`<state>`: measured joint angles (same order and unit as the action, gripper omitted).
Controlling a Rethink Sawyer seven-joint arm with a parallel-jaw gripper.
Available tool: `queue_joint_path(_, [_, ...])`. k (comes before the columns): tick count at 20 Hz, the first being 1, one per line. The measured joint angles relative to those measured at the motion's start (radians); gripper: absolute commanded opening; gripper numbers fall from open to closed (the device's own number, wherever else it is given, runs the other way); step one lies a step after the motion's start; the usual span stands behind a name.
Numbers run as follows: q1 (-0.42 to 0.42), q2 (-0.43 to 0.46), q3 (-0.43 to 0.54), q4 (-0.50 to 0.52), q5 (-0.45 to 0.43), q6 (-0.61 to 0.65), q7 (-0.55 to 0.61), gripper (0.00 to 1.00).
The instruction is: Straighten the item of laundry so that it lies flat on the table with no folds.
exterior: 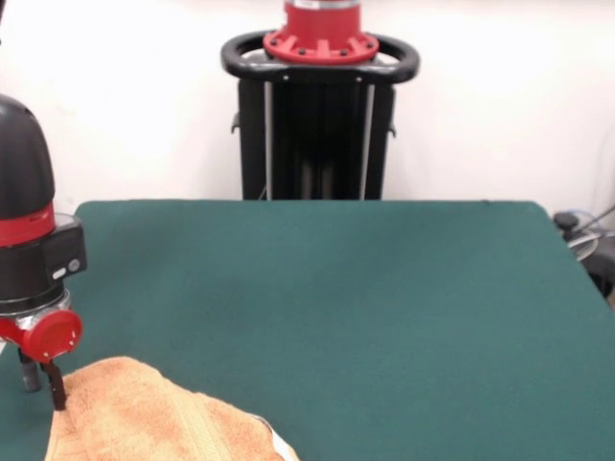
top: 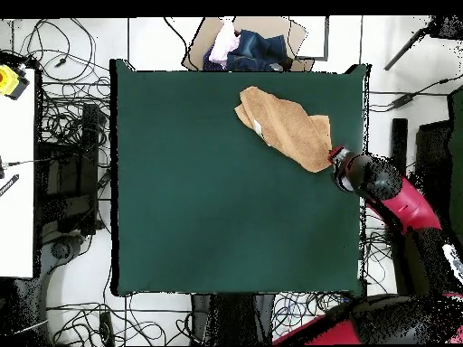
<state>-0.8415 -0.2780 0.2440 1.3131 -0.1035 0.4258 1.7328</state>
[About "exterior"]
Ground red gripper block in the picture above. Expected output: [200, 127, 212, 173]
[0, 309, 84, 412]

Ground orange-brown terry towel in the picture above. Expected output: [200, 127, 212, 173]
[45, 355, 302, 461]

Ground dark green table cloth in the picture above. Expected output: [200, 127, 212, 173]
[0, 200, 615, 461]

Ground black robot pedestal with handle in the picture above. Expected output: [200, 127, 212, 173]
[221, 31, 422, 201]

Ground blue grey cables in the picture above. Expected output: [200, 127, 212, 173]
[561, 204, 615, 237]

